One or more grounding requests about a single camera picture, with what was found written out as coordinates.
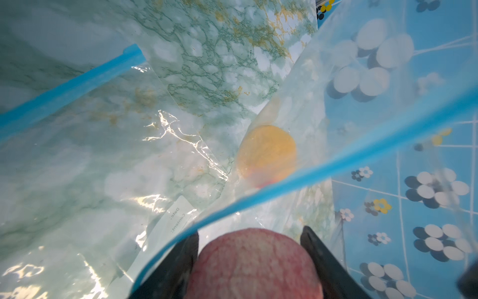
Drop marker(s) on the clear zip bag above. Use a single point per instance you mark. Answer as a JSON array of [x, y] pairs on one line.
[[97, 175], [383, 107]]

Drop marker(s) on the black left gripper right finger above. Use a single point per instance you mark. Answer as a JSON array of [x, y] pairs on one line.
[[336, 282]]

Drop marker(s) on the pink fuzzy peach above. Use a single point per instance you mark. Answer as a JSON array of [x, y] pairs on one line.
[[254, 264]]

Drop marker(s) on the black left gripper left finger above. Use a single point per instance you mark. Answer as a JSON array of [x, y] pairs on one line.
[[170, 278]]

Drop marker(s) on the yellow round peach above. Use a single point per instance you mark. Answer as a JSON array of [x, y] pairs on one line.
[[267, 155]]

